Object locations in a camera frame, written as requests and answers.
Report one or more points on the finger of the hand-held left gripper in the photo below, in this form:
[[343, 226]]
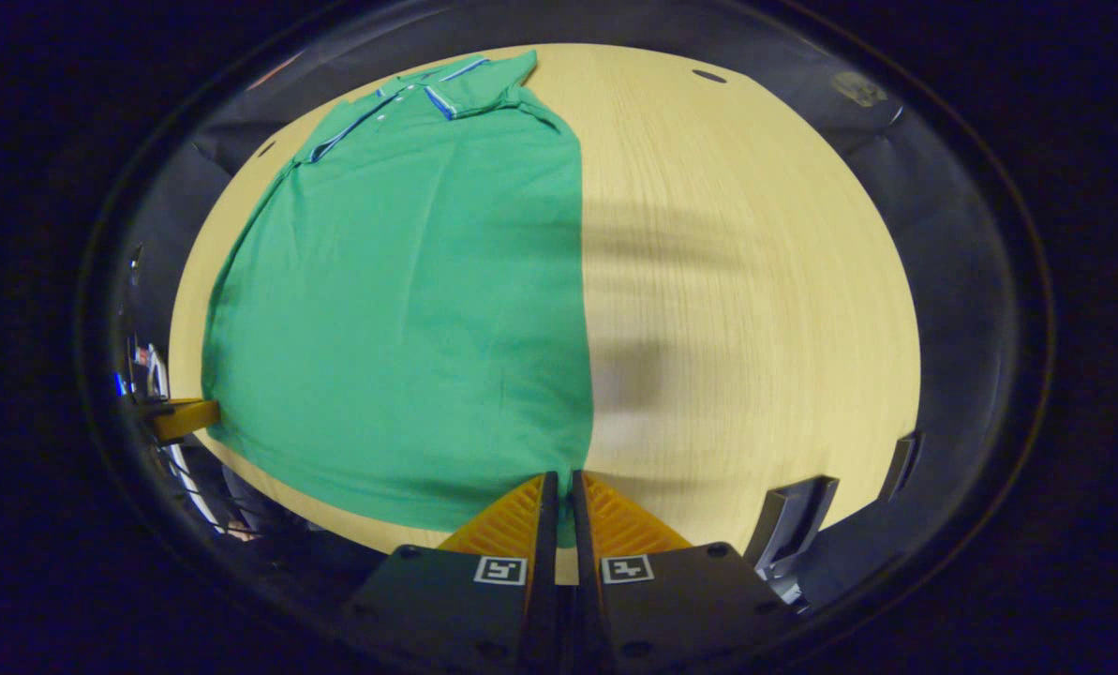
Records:
[[184, 417]]

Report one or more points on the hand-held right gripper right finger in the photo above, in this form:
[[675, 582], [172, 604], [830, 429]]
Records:
[[585, 600]]

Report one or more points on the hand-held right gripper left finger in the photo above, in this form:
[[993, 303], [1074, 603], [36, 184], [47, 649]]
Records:
[[544, 600]]

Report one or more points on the green T-shirt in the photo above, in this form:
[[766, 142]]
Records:
[[409, 309]]

